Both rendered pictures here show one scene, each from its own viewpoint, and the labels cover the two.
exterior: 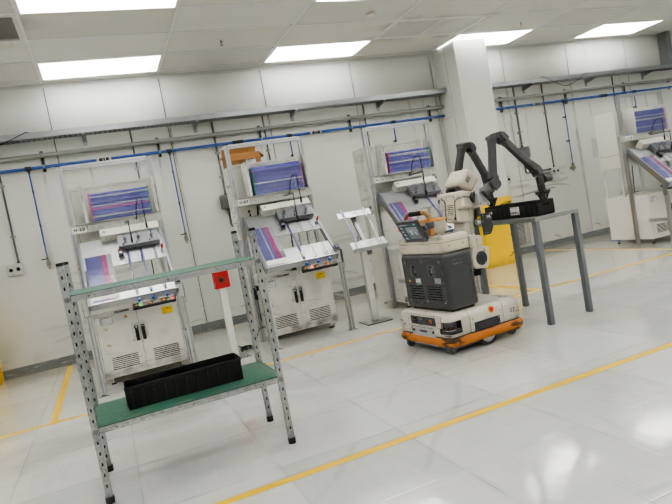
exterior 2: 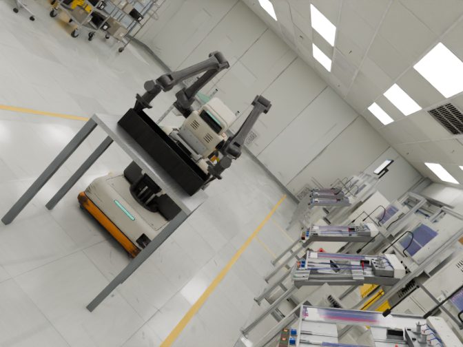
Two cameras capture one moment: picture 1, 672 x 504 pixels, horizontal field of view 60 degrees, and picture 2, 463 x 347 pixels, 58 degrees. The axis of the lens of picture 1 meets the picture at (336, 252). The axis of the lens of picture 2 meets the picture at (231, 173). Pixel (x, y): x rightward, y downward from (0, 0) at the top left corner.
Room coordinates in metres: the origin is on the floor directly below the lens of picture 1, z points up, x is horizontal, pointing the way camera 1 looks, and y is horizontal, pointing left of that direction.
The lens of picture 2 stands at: (5.99, -3.33, 1.45)
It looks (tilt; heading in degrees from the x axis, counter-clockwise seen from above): 10 degrees down; 118
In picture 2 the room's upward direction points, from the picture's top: 45 degrees clockwise
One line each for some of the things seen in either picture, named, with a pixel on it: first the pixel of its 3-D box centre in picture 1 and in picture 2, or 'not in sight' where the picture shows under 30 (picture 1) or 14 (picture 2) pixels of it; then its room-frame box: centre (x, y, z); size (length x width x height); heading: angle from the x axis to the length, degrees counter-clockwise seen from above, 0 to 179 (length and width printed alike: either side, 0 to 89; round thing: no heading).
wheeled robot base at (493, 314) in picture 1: (459, 318); (134, 209); (4.29, -0.81, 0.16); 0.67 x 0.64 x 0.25; 116
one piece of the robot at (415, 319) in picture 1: (423, 320); not in sight; (4.13, -0.53, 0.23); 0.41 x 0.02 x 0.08; 26
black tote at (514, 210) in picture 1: (518, 210); (165, 151); (4.62, -1.48, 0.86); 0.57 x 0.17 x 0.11; 26
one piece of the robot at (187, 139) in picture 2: (474, 221); (184, 149); (4.42, -1.07, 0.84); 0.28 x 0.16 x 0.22; 26
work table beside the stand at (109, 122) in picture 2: (530, 265); (111, 207); (4.64, -1.50, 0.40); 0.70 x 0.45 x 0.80; 26
